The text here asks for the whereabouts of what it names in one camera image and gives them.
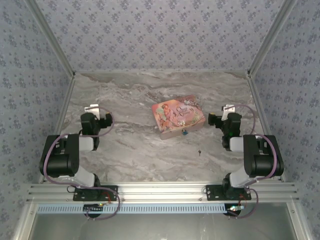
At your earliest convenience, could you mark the aluminium side table rail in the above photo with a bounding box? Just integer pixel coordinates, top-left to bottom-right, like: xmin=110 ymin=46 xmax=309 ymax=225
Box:
xmin=38 ymin=74 xmax=77 ymax=185
xmin=247 ymin=74 xmax=287 ymax=183

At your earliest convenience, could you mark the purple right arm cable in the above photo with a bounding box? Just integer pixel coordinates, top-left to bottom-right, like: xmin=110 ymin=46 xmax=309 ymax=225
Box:
xmin=226 ymin=104 xmax=279 ymax=220

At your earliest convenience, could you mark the aluminium front frame beam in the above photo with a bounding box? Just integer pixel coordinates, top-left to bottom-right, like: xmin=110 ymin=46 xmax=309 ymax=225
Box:
xmin=25 ymin=181 xmax=300 ymax=203

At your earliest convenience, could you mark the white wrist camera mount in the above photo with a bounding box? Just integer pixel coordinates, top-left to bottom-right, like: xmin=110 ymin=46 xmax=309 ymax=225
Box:
xmin=221 ymin=104 xmax=236 ymax=121
xmin=84 ymin=103 xmax=101 ymax=120

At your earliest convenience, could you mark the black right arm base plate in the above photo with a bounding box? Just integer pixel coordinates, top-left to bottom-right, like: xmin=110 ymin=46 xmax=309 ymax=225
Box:
xmin=205 ymin=184 xmax=252 ymax=201

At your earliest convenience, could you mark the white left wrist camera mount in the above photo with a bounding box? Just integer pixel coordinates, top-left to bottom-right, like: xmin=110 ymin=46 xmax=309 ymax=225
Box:
xmin=84 ymin=103 xmax=101 ymax=120

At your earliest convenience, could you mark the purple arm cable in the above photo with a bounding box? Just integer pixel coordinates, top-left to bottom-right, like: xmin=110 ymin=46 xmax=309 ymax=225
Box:
xmin=42 ymin=105 xmax=122 ymax=221
xmin=226 ymin=104 xmax=279 ymax=220

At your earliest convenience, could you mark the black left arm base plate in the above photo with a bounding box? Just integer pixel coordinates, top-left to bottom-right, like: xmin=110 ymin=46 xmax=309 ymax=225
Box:
xmin=72 ymin=185 xmax=119 ymax=202

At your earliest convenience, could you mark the small circuit board with leds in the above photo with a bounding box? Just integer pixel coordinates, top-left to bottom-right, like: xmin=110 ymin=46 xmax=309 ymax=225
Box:
xmin=225 ymin=203 xmax=245 ymax=217
xmin=83 ymin=203 xmax=104 ymax=219

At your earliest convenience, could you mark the aluminium corner frame post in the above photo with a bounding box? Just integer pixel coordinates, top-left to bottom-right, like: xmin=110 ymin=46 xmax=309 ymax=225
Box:
xmin=246 ymin=0 xmax=300 ymax=77
xmin=26 ymin=0 xmax=77 ymax=77

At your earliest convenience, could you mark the pink illustrated tin box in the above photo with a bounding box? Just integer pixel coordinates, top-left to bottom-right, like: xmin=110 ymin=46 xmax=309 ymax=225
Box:
xmin=151 ymin=94 xmax=206 ymax=141

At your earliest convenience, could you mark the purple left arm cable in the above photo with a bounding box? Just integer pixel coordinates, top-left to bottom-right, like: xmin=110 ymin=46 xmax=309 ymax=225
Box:
xmin=42 ymin=105 xmax=122 ymax=221

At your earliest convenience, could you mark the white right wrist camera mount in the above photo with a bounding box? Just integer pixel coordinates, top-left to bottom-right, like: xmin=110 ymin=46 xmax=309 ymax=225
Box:
xmin=221 ymin=104 xmax=236 ymax=121

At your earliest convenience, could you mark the pale slotted cable duct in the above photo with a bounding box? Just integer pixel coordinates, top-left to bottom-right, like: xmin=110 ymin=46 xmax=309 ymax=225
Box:
xmin=36 ymin=203 xmax=226 ymax=215

